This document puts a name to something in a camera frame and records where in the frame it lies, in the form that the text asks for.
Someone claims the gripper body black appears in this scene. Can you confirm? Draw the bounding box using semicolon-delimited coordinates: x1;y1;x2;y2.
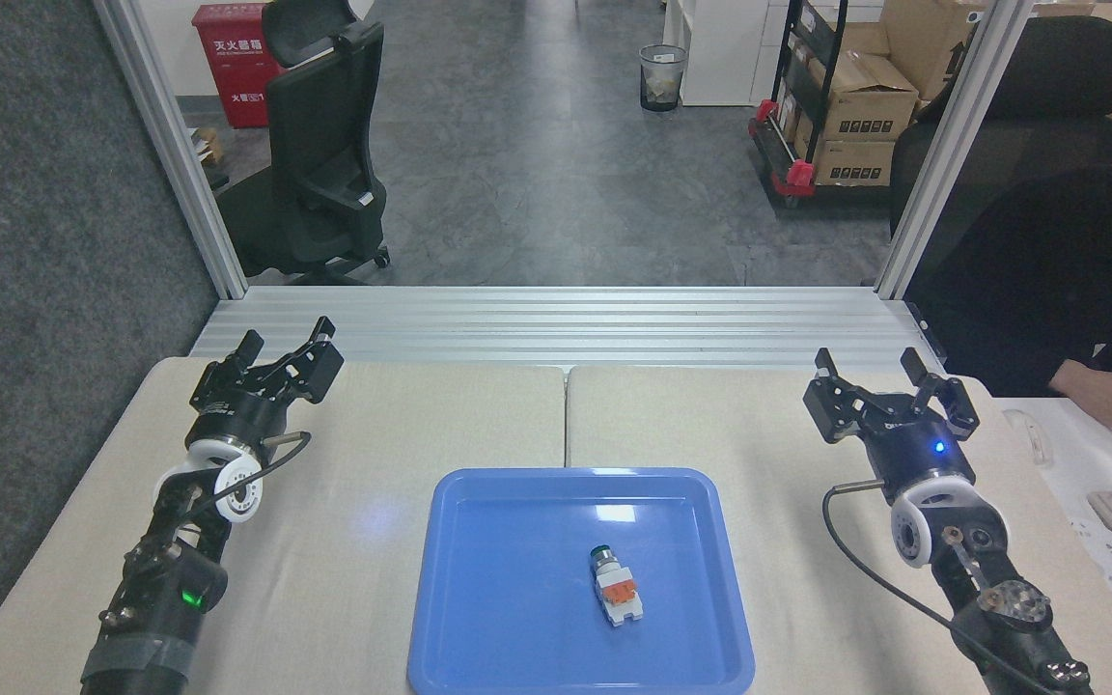
860;415;978;505
189;386;279;455

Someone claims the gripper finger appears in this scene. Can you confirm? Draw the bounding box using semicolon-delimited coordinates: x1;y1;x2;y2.
242;317;345;406
803;348;877;445
901;347;982;441
191;330;264;406

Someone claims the white orange switch part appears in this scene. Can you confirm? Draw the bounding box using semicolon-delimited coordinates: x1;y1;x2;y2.
588;544;644;628

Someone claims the blue plastic tray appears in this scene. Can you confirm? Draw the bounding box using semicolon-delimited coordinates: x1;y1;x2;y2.
407;467;756;695

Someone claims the beige table mat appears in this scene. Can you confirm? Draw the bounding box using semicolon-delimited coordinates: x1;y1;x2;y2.
566;365;1112;695
0;357;569;695

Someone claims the white computer mouse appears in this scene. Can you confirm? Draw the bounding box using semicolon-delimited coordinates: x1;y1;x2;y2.
1003;409;1054;466

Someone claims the grey felt partition panel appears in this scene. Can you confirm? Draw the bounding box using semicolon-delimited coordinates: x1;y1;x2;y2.
0;0;221;677

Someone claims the black office chair with headrest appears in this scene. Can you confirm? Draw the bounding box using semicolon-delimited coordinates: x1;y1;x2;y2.
216;0;391;286

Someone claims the white power strip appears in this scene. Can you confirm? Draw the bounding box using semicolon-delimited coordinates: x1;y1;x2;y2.
1068;516;1112;605

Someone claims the black red trolley cart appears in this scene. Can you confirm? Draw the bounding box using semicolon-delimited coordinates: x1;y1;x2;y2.
747;0;895;209

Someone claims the flat cardboard box with print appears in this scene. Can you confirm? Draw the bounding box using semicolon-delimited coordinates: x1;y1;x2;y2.
812;140;895;187

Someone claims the red fire extinguisher box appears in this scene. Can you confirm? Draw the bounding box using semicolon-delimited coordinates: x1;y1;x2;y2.
191;3;285;129

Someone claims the open cardboard box with print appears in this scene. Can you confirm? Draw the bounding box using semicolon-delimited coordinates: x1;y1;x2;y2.
807;50;920;144

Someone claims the black office chair wide back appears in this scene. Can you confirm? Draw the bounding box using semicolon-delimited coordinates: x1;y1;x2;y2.
889;15;1112;281

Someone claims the large plain cardboard box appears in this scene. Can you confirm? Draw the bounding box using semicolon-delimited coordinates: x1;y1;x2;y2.
879;0;991;100

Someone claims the black mesh waste bin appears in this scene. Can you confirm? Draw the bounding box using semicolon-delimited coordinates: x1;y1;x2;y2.
639;44;689;113

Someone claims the white cabinet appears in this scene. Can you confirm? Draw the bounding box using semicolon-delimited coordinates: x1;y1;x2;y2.
662;0;793;107

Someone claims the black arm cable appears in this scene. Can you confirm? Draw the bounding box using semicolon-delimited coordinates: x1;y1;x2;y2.
184;430;313;527
822;480;1059;695

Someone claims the silver aluminium post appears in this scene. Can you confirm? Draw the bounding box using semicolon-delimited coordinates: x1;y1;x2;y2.
873;0;1040;300
93;0;250;300

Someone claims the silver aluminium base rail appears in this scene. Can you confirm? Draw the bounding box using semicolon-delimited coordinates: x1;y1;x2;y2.
189;286;950;374

